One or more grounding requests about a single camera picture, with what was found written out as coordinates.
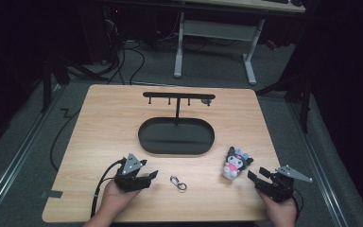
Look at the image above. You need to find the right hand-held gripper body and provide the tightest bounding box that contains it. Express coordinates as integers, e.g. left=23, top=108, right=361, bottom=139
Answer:
left=254, top=165, right=314, bottom=203

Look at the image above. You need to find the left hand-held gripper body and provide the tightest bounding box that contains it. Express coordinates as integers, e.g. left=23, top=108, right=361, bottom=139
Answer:
left=113, top=152, right=154, bottom=193

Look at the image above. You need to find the black and pink plush toy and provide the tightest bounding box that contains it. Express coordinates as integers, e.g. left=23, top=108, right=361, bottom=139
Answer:
left=222, top=146, right=254, bottom=182

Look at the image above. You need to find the silver key ring with carabiner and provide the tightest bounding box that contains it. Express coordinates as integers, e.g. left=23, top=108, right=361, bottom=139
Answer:
left=169, top=175, right=188, bottom=192

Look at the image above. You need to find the black key rack with tray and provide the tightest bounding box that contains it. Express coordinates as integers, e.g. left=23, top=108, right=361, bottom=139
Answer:
left=137, top=91, right=216, bottom=156

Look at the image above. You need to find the person's left hand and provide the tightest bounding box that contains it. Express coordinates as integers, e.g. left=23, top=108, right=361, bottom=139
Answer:
left=98, top=180, right=142, bottom=219

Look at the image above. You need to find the person's right hand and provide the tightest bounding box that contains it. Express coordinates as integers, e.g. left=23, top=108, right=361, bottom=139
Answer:
left=256, top=189, right=299, bottom=227

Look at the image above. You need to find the black metal stand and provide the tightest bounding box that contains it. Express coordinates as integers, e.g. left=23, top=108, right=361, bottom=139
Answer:
left=40, top=51, right=110, bottom=114
left=255, top=71, right=314, bottom=134

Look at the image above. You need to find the grey tape strip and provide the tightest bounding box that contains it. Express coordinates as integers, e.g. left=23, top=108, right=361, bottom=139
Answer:
left=40, top=189, right=64, bottom=200

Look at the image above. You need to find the black computer tower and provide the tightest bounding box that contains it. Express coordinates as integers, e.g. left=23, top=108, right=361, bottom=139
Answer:
left=102, top=5, right=126, bottom=64

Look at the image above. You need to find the white-legged desk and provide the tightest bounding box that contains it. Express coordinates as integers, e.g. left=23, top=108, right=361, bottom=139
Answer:
left=172, top=0, right=306, bottom=86

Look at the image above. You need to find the right hand-held gripper cable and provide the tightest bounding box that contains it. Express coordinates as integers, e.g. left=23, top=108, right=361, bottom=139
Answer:
left=291, top=188, right=304, bottom=221

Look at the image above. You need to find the hand-held gripper cable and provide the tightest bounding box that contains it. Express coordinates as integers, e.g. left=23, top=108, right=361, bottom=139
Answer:
left=90, top=158, right=127, bottom=219
left=291, top=188, right=304, bottom=221

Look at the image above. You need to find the left hand-held gripper cable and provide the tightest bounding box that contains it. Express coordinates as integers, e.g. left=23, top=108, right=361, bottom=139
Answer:
left=90, top=158, right=127, bottom=219

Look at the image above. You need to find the metal floor rail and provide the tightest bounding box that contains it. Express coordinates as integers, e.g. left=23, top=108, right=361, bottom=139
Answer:
left=286, top=101, right=352, bottom=227
left=0, top=84, right=64, bottom=227

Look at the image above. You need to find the black floor cable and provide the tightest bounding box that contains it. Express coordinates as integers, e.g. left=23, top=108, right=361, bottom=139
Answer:
left=49, top=107, right=82, bottom=172

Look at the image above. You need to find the bundle of black cables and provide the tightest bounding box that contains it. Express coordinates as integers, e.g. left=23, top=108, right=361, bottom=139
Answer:
left=106, top=39, right=147, bottom=86

